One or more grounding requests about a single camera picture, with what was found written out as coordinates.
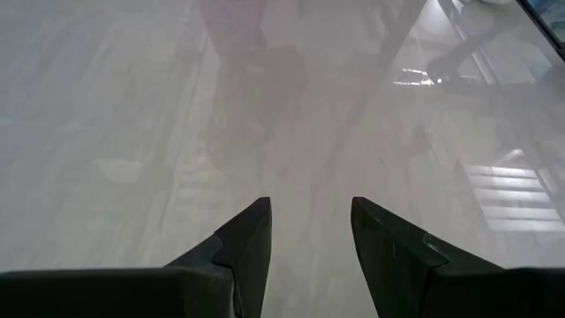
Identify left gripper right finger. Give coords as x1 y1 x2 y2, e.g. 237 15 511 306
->
350 196 565 318

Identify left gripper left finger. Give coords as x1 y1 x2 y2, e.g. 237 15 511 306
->
0 196 273 318

